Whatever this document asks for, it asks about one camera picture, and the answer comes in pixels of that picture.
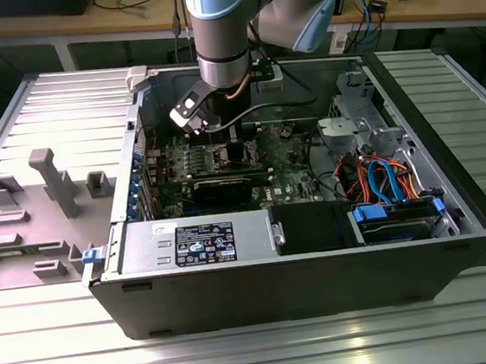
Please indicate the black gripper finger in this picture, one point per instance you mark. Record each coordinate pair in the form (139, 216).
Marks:
(236, 152)

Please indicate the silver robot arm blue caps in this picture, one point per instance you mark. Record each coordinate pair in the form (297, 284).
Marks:
(218, 28)

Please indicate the CPU socket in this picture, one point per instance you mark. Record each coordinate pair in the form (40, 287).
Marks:
(218, 155)

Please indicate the black RAM slot row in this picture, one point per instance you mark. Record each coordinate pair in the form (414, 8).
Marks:
(259, 170)
(250, 131)

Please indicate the blue expansion slot clip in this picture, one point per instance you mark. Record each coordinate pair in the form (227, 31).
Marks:
(137, 159)
(132, 209)
(135, 186)

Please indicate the black graphics card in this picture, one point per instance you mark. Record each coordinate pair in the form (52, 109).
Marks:
(222, 190)

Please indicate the green motherboard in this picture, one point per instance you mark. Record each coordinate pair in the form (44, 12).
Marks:
(294, 176)

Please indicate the black printed label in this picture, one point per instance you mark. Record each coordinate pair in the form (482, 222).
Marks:
(206, 244)

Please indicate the pale grey case latch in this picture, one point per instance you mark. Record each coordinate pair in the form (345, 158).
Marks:
(136, 78)

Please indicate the silver metal drive cage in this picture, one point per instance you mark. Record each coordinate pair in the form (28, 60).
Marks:
(342, 130)

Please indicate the silver power supply unit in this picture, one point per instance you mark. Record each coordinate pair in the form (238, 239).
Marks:
(145, 248)

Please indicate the black open PC case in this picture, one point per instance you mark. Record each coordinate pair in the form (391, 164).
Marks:
(237, 295)

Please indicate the blue case latch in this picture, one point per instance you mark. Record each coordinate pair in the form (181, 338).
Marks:
(92, 256)

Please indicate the hard disk in blue carrier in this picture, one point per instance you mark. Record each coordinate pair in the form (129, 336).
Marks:
(400, 226)

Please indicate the small black adapter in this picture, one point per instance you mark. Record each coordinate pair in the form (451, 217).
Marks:
(379, 6)

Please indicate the wooden desk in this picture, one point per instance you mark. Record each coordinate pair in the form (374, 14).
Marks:
(35, 27)

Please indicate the grey plastic parts rack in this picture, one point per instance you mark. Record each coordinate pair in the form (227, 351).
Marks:
(34, 221)

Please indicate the large black box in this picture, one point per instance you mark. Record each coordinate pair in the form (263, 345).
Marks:
(24, 7)

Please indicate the green RAM stick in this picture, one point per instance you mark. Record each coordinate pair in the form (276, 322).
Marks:
(9, 255)

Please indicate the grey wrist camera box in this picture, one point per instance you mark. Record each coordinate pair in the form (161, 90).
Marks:
(269, 84)

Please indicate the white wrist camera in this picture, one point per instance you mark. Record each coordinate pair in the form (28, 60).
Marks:
(184, 116)

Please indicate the small silver metal bracket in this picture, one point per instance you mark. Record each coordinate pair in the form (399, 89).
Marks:
(278, 235)

